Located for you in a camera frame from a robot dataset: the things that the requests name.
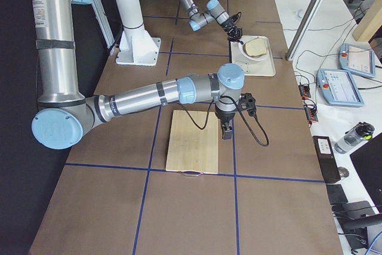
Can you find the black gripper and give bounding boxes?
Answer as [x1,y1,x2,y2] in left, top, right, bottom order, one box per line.
[215,106,236,140]
[221,19,243,44]

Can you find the white round plate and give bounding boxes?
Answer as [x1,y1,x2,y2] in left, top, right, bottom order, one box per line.
[238,35,268,61]

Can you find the bread slice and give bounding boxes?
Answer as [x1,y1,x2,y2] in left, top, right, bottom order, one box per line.
[244,38,267,57]

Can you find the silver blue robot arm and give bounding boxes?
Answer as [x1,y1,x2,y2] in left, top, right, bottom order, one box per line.
[31,0,244,149]
[180,0,243,44]

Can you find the bamboo cutting board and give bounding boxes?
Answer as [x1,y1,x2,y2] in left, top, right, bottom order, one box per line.
[165,110,218,174]

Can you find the cream bear tray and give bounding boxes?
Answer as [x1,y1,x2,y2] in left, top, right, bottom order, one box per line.
[230,36,276,76]

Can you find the lower orange connector board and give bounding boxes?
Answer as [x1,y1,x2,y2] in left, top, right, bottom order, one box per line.
[304,104,318,124]

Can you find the orange connector board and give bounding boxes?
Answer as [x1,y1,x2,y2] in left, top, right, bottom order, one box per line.
[298,84,311,100]
[304,104,318,124]

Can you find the upper orange connector board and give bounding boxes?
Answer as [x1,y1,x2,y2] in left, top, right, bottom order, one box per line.
[298,84,311,100]

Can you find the black rectangular box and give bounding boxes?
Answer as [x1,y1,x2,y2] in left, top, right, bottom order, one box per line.
[312,136,341,184]

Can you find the near teach pendant tablet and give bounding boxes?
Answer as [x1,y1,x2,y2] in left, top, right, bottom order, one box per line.
[316,69,364,107]

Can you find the teach pendant tablet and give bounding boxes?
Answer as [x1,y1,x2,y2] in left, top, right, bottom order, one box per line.
[338,43,375,78]
[316,69,364,107]

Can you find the far teach pendant tablet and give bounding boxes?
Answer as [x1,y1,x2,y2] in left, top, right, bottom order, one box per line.
[338,43,375,78]

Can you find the clear water bottle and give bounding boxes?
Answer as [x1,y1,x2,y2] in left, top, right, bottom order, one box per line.
[334,122,375,154]

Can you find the black monitor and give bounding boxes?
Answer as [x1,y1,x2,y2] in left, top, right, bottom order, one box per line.
[350,137,381,211]

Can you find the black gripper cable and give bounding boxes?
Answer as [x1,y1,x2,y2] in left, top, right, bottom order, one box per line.
[177,96,269,148]

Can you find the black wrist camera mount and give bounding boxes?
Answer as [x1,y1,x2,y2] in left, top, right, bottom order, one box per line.
[239,93,257,117]

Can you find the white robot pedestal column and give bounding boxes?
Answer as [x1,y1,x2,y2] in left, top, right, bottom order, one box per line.
[116,0,161,66]

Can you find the aluminium frame post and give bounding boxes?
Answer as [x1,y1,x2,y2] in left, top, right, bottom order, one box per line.
[286,0,323,61]

